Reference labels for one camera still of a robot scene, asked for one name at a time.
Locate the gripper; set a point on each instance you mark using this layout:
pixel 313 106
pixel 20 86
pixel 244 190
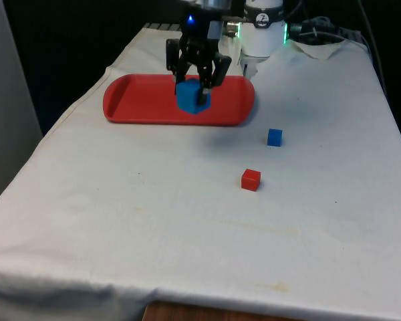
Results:
pixel 195 28

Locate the large blue block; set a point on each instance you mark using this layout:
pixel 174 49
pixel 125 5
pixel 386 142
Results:
pixel 187 97

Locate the red tray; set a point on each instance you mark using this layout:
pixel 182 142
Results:
pixel 143 103

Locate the small blue cube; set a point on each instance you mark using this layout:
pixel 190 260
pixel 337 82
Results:
pixel 274 137

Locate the small red cube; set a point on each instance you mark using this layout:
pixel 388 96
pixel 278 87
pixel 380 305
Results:
pixel 250 180

